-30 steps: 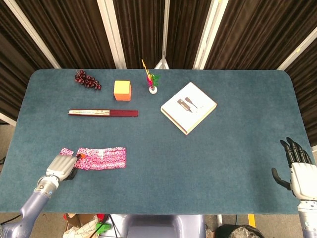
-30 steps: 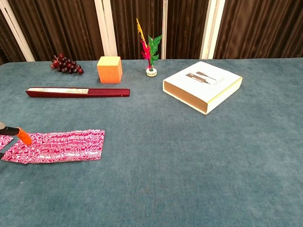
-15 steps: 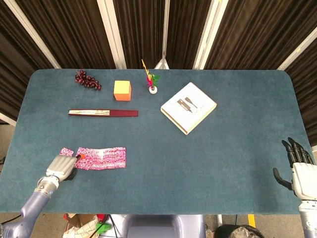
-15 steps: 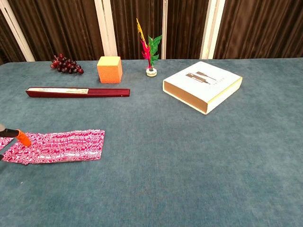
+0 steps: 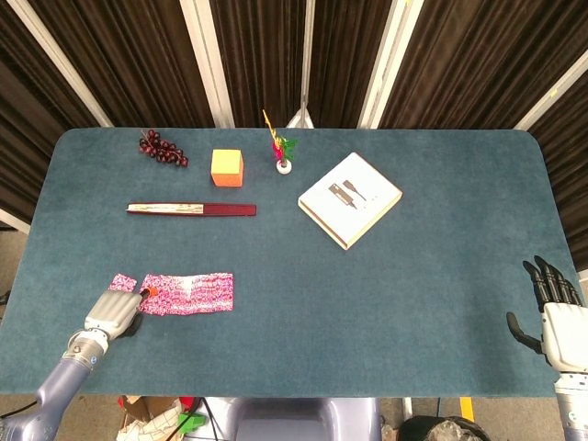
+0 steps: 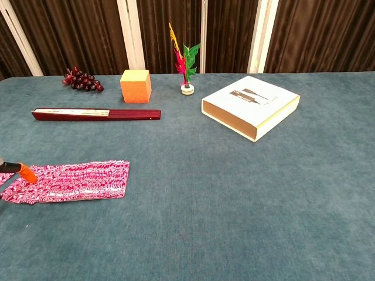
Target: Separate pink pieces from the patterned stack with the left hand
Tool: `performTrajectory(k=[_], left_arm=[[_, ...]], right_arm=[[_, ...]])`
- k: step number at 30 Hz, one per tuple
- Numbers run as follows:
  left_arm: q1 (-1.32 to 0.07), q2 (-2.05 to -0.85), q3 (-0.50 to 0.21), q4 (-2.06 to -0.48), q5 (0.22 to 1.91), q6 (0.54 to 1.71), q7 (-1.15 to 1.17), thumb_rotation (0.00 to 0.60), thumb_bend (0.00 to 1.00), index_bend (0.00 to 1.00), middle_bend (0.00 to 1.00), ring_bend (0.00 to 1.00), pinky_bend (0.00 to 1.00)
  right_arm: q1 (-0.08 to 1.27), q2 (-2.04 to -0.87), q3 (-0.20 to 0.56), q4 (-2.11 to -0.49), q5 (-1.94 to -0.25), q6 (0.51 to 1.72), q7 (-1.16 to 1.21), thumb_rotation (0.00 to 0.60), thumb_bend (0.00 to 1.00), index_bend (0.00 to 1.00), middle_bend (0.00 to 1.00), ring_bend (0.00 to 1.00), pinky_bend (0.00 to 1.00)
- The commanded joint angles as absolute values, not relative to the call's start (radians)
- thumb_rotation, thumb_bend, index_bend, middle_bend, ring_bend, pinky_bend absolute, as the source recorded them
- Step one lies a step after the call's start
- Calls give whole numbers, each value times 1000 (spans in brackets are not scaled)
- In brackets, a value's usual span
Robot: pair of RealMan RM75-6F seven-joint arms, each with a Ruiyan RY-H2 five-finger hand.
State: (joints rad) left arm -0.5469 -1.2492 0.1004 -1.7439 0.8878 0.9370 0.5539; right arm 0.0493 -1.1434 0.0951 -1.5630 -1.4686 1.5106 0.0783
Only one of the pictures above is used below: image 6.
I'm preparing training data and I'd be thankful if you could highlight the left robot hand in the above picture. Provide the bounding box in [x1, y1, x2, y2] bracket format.
[0, 157, 22, 174]

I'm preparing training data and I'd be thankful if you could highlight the pink patterned cloth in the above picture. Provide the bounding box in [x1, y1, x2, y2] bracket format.
[0, 159, 131, 205]

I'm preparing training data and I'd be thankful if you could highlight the orange rubber fingertip cover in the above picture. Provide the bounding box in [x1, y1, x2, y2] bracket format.
[16, 162, 38, 184]

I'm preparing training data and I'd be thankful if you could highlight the dark red grape bunch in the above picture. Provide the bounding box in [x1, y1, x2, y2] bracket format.
[62, 66, 104, 92]

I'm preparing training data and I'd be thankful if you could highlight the folded dark red fan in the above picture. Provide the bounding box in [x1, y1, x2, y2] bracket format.
[31, 108, 162, 122]

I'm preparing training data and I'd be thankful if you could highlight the dark brown curtain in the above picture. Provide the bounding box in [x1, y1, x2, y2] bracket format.
[0, 0, 375, 81]

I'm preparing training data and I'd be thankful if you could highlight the orange and yellow cube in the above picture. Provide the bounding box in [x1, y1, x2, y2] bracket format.
[120, 69, 152, 104]

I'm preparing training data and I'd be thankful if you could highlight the colourful feather shuttlecock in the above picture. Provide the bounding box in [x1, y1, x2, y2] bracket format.
[168, 22, 202, 95]

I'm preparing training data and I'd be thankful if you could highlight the blue felt table cover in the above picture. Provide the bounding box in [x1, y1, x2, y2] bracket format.
[0, 71, 375, 281]

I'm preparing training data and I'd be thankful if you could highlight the white square book box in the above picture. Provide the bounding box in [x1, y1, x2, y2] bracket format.
[201, 76, 301, 143]

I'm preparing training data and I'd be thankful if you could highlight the white metal frame post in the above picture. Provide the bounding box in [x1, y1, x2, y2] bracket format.
[0, 0, 44, 77]
[116, 0, 146, 77]
[247, 0, 279, 74]

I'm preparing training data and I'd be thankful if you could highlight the thin white frame post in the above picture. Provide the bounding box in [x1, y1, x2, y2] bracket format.
[200, 0, 208, 74]

